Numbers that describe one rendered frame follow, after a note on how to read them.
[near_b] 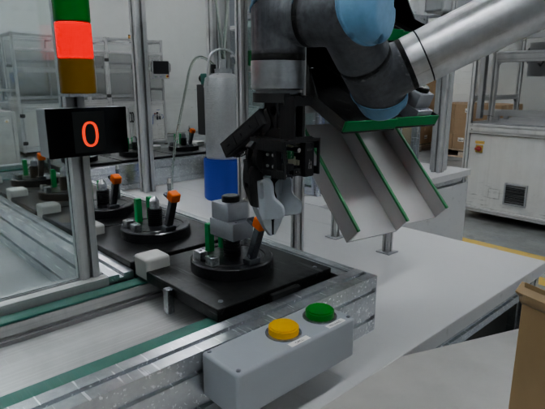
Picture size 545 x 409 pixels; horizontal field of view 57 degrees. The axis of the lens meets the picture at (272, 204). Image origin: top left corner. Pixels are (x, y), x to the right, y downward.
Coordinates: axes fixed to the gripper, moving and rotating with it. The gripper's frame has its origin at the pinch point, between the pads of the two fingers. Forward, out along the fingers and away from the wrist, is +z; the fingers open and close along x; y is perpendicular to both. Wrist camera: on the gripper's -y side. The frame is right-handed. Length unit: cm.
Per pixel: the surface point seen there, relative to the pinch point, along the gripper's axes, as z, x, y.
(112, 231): 9.3, -6.0, -42.3
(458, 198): 34, 176, -56
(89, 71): -23.0, -18.0, -18.8
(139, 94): -17, 42, -116
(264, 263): 7.3, 1.6, -2.6
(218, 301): 9.1, -10.3, 0.7
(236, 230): 1.8, -1.4, -6.1
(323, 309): 9.0, -1.4, 12.8
